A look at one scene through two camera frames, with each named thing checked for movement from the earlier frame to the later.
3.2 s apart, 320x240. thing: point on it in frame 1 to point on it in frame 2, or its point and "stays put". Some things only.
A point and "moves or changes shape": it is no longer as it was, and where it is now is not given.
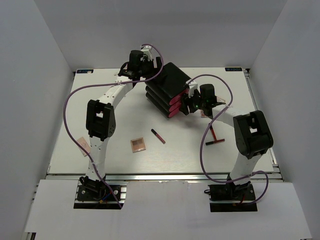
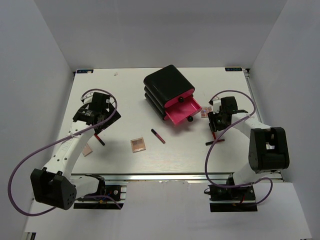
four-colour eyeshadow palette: (138, 145) stays put
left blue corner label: (85, 71) stays put
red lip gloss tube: (163, 142) stays put
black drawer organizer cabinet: (164, 92) moves or changes shape
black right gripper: (185, 101) to (213, 126)
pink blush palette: (84, 143) stays put
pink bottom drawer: (174, 112) to (167, 117)
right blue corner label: (233, 69) stays put
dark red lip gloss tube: (218, 141) stays put
